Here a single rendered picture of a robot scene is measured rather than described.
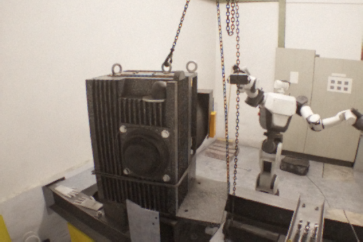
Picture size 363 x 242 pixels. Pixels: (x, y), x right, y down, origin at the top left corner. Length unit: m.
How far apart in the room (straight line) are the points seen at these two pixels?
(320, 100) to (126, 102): 3.23
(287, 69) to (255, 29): 0.87
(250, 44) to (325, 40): 1.23
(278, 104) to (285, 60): 2.01
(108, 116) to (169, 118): 0.34
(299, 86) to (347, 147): 1.19
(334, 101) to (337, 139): 0.60
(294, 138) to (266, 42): 1.62
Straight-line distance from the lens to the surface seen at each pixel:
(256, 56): 4.34
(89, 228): 2.14
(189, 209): 1.46
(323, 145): 4.21
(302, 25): 4.21
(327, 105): 4.03
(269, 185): 2.29
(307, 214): 1.95
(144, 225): 1.27
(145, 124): 1.22
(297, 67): 3.98
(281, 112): 2.05
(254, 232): 2.43
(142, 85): 1.28
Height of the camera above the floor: 1.78
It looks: 14 degrees down
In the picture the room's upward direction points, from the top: straight up
